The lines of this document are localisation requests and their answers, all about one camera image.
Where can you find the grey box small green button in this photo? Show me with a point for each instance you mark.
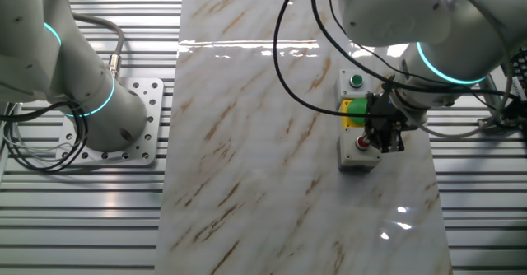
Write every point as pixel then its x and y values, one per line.
pixel 356 80

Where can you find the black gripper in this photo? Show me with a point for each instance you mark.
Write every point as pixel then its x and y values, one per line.
pixel 385 118

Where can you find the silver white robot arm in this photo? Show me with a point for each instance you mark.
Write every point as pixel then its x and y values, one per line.
pixel 62 69

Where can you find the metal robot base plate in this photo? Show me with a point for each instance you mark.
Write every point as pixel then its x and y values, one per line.
pixel 152 102

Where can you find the grey box red button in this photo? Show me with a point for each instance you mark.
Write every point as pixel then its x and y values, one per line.
pixel 358 159

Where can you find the marble pattern table mat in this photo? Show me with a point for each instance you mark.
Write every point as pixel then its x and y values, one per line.
pixel 255 176

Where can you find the grey camera on mount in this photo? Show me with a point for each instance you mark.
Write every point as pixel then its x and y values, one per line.
pixel 494 122

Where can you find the black keyboard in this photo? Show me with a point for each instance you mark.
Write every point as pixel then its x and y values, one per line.
pixel 520 73

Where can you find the yellow box large green button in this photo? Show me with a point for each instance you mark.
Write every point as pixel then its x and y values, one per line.
pixel 356 108

